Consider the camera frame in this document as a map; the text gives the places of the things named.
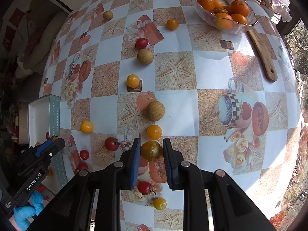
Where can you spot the glass fruit bowl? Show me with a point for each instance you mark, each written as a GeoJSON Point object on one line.
{"type": "Point", "coordinates": [223, 19]}

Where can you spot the red tomato far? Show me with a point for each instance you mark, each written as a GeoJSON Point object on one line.
{"type": "Point", "coordinates": [141, 43]}

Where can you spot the far olive round fruit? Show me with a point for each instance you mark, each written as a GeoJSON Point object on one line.
{"type": "Point", "coordinates": [108, 15]}

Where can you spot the large red tomato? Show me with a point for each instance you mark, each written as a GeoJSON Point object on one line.
{"type": "Point", "coordinates": [82, 165]}

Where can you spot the wooden spatula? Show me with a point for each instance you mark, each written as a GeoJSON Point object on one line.
{"type": "Point", "coordinates": [264, 55]}

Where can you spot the green sofa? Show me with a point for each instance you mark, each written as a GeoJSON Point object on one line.
{"type": "Point", "coordinates": [44, 20]}

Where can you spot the small red cherry tomato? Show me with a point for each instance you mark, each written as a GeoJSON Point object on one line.
{"type": "Point", "coordinates": [84, 154]}

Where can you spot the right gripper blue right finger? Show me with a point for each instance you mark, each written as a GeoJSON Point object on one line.
{"type": "Point", "coordinates": [172, 160]}

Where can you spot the red tomato with stem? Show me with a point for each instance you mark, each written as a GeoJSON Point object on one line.
{"type": "Point", "coordinates": [145, 188]}

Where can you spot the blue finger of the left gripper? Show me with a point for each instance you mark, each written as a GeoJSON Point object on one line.
{"type": "Point", "coordinates": [45, 144]}
{"type": "Point", "coordinates": [56, 147]}

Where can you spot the white shallow tray box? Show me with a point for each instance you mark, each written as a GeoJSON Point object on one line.
{"type": "Point", "coordinates": [43, 118]}

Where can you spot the small yellow tomato bottom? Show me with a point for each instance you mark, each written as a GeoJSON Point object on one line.
{"type": "Point", "coordinates": [159, 203]}

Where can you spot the red tomato lower right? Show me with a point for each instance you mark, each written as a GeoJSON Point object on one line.
{"type": "Point", "coordinates": [47, 135]}

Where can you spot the orange yellow cherry tomato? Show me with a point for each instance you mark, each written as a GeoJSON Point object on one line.
{"type": "Point", "coordinates": [154, 132]}

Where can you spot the small orange tomato far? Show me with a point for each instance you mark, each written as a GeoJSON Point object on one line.
{"type": "Point", "coordinates": [172, 24]}

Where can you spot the yellow tomato near gripper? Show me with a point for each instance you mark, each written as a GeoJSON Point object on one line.
{"type": "Point", "coordinates": [86, 127]}

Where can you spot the orange mandarin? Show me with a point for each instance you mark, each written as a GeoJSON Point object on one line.
{"type": "Point", "coordinates": [240, 7]}
{"type": "Point", "coordinates": [208, 5]}

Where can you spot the green-orange tomato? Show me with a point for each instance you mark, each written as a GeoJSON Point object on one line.
{"type": "Point", "coordinates": [151, 151]}

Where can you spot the yellow tomato on square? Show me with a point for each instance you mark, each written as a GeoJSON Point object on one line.
{"type": "Point", "coordinates": [133, 81]}

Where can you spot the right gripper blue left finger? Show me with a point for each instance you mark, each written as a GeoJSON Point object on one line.
{"type": "Point", "coordinates": [130, 160]}

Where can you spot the blue gloved left hand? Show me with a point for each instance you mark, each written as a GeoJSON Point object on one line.
{"type": "Point", "coordinates": [22, 214]}

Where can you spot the brown kiwi-like fruit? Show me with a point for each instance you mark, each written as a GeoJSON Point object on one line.
{"type": "Point", "coordinates": [145, 56]}

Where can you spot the brown longan fruit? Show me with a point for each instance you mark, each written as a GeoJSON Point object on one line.
{"type": "Point", "coordinates": [155, 111]}

